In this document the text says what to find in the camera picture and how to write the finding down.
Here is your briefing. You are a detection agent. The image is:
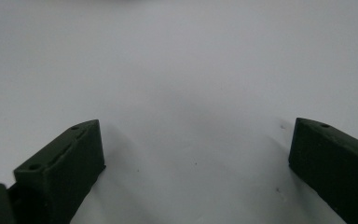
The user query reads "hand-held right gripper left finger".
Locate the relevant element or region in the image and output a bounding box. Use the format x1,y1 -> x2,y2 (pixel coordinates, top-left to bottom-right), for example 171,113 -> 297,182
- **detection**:
7,119 -> 107,224

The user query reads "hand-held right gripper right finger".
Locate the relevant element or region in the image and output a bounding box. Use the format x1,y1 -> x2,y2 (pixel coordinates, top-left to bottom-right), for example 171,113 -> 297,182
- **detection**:
288,117 -> 358,224

